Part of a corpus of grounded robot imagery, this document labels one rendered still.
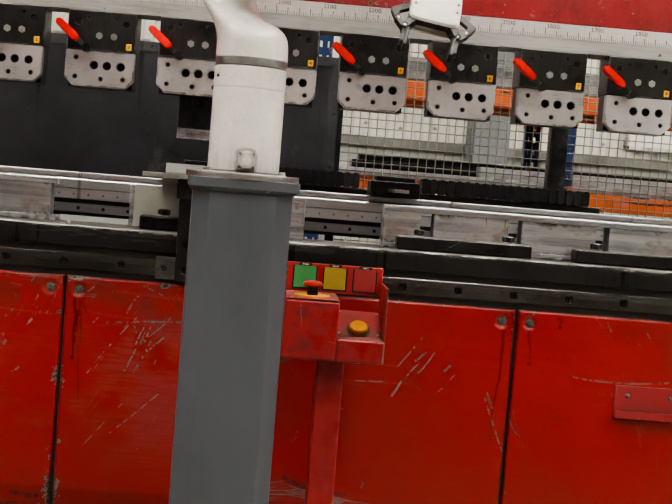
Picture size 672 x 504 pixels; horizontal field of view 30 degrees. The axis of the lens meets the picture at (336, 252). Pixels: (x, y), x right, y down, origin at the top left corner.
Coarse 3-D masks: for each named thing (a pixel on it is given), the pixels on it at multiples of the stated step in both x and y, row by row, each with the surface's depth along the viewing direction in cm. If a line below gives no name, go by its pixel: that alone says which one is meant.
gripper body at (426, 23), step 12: (420, 0) 243; (432, 0) 243; (444, 0) 244; (456, 0) 244; (408, 12) 245; (420, 12) 242; (432, 12) 242; (444, 12) 243; (456, 12) 243; (420, 24) 245; (432, 24) 244; (444, 24) 242; (456, 24) 243; (444, 36) 246
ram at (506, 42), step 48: (0, 0) 273; (48, 0) 274; (96, 0) 274; (336, 0) 277; (384, 0) 277; (480, 0) 278; (528, 0) 279; (576, 0) 279; (624, 0) 280; (528, 48) 279; (576, 48) 280; (624, 48) 280
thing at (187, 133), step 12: (180, 96) 279; (192, 96) 279; (180, 108) 279; (192, 108) 279; (204, 108) 279; (180, 120) 279; (192, 120) 279; (204, 120) 280; (180, 132) 280; (192, 132) 280; (204, 132) 281
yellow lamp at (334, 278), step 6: (330, 270) 259; (336, 270) 259; (342, 270) 259; (324, 276) 259; (330, 276) 259; (336, 276) 259; (342, 276) 259; (324, 282) 259; (330, 282) 259; (336, 282) 259; (342, 282) 259; (324, 288) 259; (330, 288) 259; (336, 288) 259; (342, 288) 259
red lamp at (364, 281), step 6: (360, 270) 259; (366, 270) 259; (354, 276) 259; (360, 276) 259; (366, 276) 259; (372, 276) 259; (354, 282) 259; (360, 282) 259; (366, 282) 259; (372, 282) 259; (354, 288) 259; (360, 288) 259; (366, 288) 259; (372, 288) 260
